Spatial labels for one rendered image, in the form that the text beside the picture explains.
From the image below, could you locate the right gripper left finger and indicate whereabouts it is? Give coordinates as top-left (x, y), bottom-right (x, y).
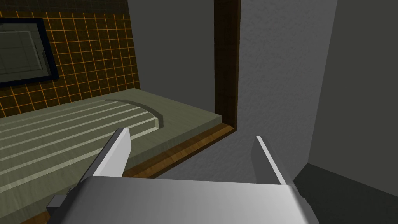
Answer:
top-left (79, 127), bottom-right (133, 186)

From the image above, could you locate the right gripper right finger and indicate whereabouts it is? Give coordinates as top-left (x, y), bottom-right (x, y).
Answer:
top-left (251, 135), bottom-right (294, 186)

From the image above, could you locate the dark framed window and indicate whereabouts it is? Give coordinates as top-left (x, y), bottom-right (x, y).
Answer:
top-left (0, 17), bottom-right (60, 88)

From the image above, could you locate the grey green ridged counter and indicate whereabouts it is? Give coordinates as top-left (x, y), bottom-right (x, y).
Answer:
top-left (0, 88), bottom-right (237, 224)

